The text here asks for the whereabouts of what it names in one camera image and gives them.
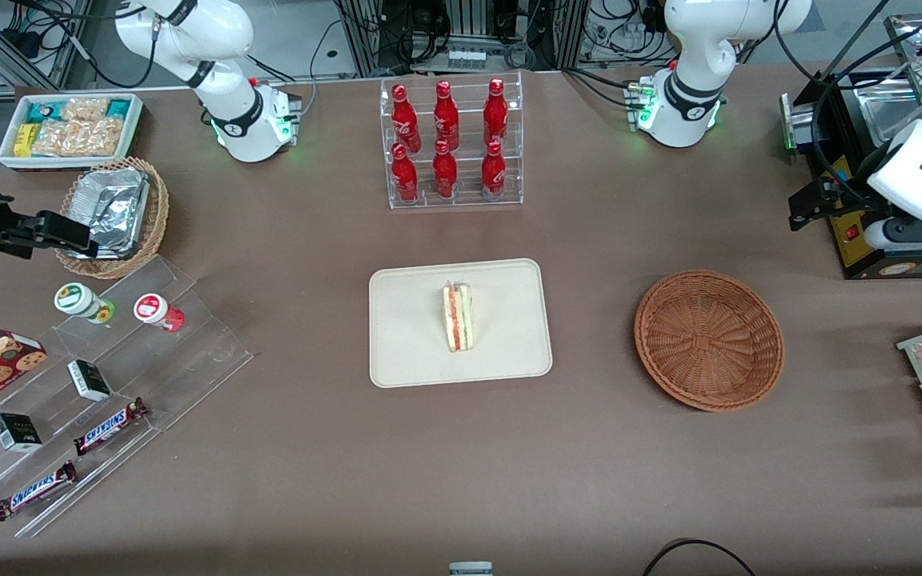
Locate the yellow snack packet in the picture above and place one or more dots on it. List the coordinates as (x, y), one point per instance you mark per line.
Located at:
(23, 140)

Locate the small grey device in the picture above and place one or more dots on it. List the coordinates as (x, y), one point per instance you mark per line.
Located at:
(471, 569)

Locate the aluminium extrusion frame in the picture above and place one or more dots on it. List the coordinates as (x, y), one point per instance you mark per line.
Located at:
(361, 40)

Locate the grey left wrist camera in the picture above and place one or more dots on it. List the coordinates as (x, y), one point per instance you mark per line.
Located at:
(877, 234)

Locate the Snickers chocolate bar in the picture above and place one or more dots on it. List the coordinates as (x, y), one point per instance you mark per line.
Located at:
(109, 426)
(33, 490)

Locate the red lidded snack cup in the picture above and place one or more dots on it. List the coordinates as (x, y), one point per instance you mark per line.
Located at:
(153, 308)

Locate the green sunflower snack cup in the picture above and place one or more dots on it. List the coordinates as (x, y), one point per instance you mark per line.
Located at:
(77, 298)

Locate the small black carton box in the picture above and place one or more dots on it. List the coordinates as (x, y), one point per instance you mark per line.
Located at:
(91, 381)
(17, 433)

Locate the black food warmer cabinet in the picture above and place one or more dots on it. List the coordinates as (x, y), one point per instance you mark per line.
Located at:
(853, 256)

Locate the triangle sandwich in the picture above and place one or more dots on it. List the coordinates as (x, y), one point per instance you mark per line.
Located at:
(458, 320)

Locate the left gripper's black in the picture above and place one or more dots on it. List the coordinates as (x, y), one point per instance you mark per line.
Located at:
(847, 195)

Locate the aluminium foil tray stack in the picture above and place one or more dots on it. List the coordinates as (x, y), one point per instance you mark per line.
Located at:
(113, 208)

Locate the red cola bottle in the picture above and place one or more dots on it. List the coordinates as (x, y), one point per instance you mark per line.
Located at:
(445, 174)
(446, 116)
(406, 120)
(493, 174)
(405, 178)
(495, 112)

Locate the brown round wicker basket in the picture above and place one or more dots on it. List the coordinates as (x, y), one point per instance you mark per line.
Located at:
(709, 340)

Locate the teal snack packet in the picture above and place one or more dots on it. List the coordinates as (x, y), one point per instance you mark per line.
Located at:
(43, 110)
(118, 109)

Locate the clear acrylic bottle rack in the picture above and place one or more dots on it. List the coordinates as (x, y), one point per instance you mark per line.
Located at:
(469, 192)

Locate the white plastic bin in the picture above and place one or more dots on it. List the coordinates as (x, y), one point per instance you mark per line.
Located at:
(5, 152)

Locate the cream rectangular tray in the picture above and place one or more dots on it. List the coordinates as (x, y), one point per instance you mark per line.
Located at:
(413, 328)

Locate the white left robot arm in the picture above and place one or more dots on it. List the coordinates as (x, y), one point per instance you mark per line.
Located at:
(693, 48)

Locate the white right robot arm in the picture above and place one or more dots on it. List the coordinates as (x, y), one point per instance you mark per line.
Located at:
(229, 96)

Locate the light tan wicker basket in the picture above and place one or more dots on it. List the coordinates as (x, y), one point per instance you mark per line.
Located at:
(155, 216)

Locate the clear acrylic stepped shelf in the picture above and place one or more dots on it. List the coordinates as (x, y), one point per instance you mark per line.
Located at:
(189, 352)

